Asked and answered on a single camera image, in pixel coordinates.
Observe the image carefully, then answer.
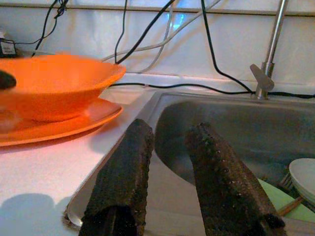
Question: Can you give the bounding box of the grey wall rail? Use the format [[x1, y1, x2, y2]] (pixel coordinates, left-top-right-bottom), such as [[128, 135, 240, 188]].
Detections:
[[0, 2, 315, 17]]

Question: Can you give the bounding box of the orange plate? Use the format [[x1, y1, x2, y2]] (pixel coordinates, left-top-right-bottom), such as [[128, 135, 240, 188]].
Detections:
[[0, 98, 124, 148]]

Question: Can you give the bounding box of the black power adapter brick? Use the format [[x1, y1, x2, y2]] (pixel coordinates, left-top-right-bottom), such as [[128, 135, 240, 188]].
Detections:
[[0, 36, 17, 59]]

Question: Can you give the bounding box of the orange bowl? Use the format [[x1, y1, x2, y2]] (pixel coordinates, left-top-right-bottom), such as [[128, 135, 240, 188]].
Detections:
[[0, 54, 126, 123]]

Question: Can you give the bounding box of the stainless steel sink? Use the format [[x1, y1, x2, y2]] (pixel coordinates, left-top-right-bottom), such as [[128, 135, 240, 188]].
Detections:
[[64, 90, 315, 236]]

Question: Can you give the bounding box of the knotted black cable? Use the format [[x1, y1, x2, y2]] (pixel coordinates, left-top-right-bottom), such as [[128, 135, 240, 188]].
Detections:
[[14, 0, 69, 57]]

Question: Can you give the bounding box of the light green plate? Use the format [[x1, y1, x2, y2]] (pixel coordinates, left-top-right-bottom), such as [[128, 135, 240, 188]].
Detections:
[[257, 178, 315, 224]]

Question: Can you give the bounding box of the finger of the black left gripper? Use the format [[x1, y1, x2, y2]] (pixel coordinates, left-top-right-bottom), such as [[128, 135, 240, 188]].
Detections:
[[0, 70, 17, 89]]

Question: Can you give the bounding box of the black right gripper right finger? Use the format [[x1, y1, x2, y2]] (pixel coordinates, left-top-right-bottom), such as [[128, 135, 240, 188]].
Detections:
[[184, 122, 288, 236]]

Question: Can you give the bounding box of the wooden chopstick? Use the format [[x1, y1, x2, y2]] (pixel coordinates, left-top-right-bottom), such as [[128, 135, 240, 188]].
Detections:
[[277, 196, 305, 217]]

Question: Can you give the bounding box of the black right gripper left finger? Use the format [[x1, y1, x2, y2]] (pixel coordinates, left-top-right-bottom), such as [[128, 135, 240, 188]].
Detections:
[[78, 118, 155, 236]]

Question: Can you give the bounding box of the steel faucet with lever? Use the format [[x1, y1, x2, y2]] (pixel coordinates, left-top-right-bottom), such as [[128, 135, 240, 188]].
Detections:
[[250, 0, 289, 100]]

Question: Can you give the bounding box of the white bowl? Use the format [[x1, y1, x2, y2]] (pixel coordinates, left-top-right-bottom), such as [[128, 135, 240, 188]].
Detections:
[[288, 158, 315, 212]]

